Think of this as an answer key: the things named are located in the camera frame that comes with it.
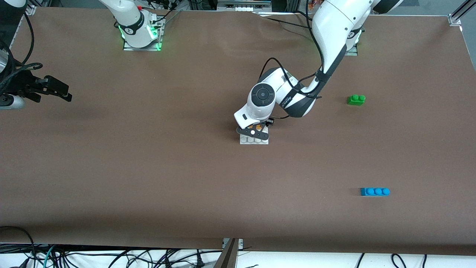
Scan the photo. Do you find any white studded base plate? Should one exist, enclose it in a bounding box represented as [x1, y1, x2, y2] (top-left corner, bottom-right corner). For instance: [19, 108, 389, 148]
[240, 127, 269, 145]

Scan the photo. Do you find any blue three-stud block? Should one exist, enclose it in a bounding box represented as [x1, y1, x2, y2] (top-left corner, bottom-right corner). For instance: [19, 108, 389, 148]
[360, 187, 390, 197]

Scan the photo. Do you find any brown paper table cover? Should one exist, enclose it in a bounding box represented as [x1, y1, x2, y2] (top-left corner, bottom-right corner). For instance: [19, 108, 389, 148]
[0, 7, 476, 256]

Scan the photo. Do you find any dark wooden beam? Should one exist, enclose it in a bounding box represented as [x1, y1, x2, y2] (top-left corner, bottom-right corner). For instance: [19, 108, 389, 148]
[214, 238, 239, 268]

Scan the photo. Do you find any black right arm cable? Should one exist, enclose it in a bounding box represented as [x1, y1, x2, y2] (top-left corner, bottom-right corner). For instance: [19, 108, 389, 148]
[0, 14, 44, 93]

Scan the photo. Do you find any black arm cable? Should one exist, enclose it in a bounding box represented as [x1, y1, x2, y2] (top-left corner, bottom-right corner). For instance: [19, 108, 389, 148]
[0, 14, 44, 93]
[258, 0, 328, 120]

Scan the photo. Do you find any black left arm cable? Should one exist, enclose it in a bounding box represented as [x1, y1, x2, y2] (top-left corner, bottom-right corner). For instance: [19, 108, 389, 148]
[258, 0, 328, 120]

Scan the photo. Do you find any long black table cable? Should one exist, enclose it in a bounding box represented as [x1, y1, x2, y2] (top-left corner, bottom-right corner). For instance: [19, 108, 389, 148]
[256, 13, 315, 29]

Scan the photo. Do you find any black looped floor cable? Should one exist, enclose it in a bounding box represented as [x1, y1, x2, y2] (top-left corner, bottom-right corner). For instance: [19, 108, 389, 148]
[0, 226, 36, 261]

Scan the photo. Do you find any teal floor cable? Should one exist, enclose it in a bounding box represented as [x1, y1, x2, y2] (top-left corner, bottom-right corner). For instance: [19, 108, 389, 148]
[39, 244, 58, 268]

